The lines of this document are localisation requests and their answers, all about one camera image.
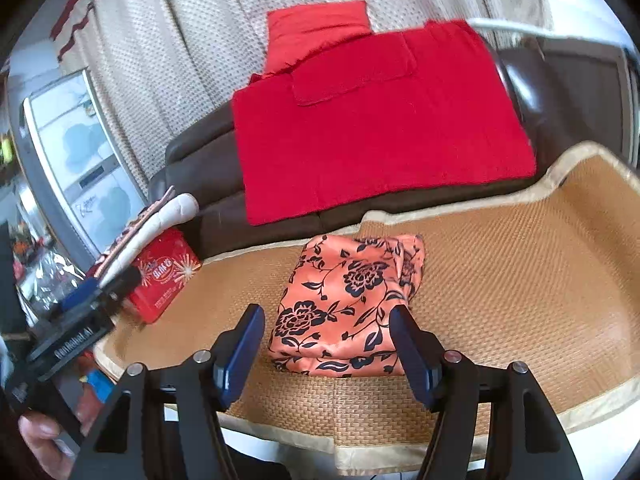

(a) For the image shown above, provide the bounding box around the orange black floral garment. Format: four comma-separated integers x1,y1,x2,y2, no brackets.
268,234,426,378

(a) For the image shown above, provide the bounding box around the person's left hand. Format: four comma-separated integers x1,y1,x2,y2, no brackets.
18,384,103,480

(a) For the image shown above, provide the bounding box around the red gift box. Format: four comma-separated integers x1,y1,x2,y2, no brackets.
128,228,202,324

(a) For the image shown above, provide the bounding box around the white padded cushion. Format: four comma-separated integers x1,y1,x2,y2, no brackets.
88,185,200,285

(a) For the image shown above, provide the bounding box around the woven rattan mat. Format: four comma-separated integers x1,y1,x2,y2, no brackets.
92,140,640,477

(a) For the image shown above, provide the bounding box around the red knitted cloth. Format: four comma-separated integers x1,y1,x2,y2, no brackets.
231,21,537,226

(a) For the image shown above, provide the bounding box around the cream dotted curtain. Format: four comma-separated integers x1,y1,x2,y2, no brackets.
51,0,552,188

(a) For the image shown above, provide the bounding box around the dark brown sofa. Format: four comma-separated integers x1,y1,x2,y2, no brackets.
149,37,639,259

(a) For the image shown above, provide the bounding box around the red folded cloth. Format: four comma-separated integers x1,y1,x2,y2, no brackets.
250,0,372,84

